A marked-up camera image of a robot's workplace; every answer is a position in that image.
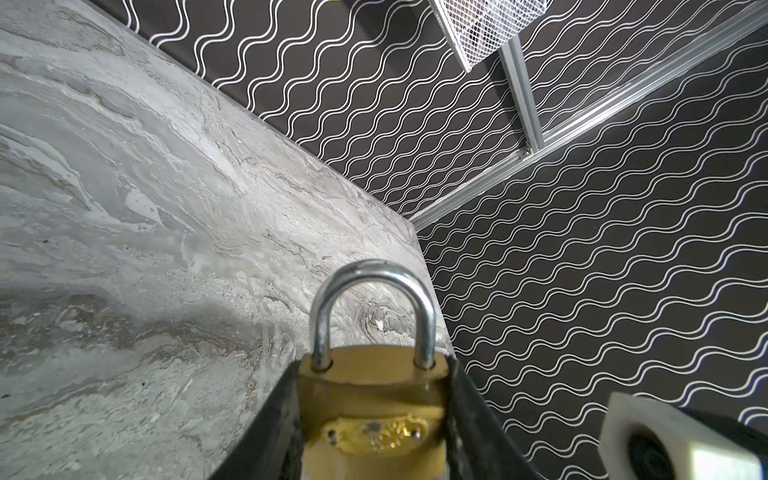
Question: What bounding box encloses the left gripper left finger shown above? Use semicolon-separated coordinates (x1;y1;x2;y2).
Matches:
210;361;303;480

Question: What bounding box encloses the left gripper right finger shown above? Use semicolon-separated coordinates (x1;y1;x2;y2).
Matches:
443;357;539;479

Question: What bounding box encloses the small brass padlock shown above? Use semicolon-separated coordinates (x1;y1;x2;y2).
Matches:
298;259;449;479

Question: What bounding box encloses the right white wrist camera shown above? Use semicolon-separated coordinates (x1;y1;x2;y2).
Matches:
598;392;767;479

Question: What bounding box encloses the white mesh wall basket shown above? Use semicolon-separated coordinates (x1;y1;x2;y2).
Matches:
429;0;551;73

